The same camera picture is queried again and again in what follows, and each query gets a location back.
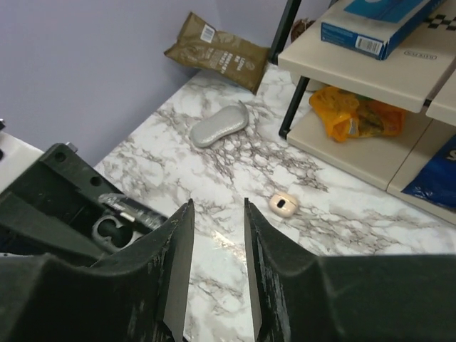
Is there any black earbud charging case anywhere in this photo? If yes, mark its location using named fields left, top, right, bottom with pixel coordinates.
left=92, top=193, right=168, bottom=253

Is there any blue box middle shelf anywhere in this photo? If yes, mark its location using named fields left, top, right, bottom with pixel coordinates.
left=320, top=0, right=443, bottom=61

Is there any brown snack bag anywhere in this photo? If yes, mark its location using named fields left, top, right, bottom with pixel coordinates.
left=164, top=12, right=269, bottom=94

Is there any orange snack bag bottom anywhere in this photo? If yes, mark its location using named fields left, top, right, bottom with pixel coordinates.
left=309, top=86, right=408, bottom=143

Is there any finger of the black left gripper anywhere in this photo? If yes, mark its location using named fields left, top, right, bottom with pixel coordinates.
left=1, top=143, right=119, bottom=266

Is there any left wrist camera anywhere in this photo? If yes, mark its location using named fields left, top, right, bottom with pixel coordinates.
left=0, top=119, right=43, bottom=192

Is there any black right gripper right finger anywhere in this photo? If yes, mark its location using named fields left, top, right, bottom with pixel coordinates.
left=244, top=201, right=455, bottom=341

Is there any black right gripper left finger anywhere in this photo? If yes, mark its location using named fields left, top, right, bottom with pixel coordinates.
left=1, top=201, right=195, bottom=341

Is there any beige earbud charging case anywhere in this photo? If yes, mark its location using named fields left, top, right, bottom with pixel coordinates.
left=269, top=192, right=299, bottom=218

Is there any black ear hook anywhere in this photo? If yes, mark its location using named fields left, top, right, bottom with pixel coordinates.
left=96, top=219, right=133, bottom=248

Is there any blue Doritos bag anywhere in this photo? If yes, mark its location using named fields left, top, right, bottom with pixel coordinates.
left=402, top=135, right=456, bottom=212

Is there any three-tier beige shelf rack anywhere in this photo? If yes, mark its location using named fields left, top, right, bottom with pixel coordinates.
left=271, top=1, right=455, bottom=223

